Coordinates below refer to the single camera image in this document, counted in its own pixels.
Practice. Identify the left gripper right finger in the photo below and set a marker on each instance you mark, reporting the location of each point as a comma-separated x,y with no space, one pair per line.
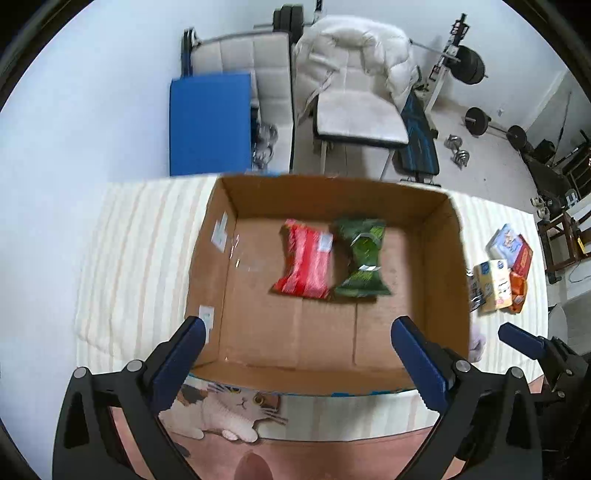
486,420

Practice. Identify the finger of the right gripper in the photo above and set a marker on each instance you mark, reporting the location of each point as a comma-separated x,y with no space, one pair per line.
523,341

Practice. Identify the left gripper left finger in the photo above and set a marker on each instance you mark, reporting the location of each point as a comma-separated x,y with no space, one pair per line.
87,443

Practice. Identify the orange snack packet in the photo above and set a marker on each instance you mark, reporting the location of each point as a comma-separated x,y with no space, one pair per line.
519,290

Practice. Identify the black snack packet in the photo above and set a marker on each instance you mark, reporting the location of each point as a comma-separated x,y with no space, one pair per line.
477,298

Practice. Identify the yellow tissue pack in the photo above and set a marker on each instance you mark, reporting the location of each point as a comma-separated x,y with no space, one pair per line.
493,279

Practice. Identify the dark red packet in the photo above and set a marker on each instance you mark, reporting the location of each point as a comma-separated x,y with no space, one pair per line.
522,263

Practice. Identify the light blue tissue pack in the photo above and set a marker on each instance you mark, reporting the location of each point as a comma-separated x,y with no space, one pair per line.
505,244

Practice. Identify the green snack packet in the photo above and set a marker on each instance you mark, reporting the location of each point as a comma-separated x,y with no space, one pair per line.
364,238

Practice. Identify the red snack packet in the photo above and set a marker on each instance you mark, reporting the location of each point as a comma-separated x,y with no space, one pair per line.
307,262

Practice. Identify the dark wooden chair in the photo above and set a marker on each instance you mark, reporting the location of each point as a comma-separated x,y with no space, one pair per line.
565,239

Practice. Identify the chrome dumbbell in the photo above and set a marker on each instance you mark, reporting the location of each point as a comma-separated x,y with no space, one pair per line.
460,156

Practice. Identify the black blue weight bench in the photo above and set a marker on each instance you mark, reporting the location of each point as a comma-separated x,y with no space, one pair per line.
419,158

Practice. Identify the barbell on floor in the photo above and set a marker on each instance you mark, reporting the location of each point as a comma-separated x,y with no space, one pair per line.
478,123

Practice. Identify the white padded chair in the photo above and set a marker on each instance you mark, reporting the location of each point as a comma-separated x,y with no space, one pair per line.
359,111

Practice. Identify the blue folded mat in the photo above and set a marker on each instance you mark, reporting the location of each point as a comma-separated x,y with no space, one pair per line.
209,124

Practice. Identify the white barbell rack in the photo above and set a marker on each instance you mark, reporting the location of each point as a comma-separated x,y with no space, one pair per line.
435,80

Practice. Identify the white chair on left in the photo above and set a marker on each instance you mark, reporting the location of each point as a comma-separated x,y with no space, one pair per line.
268,58

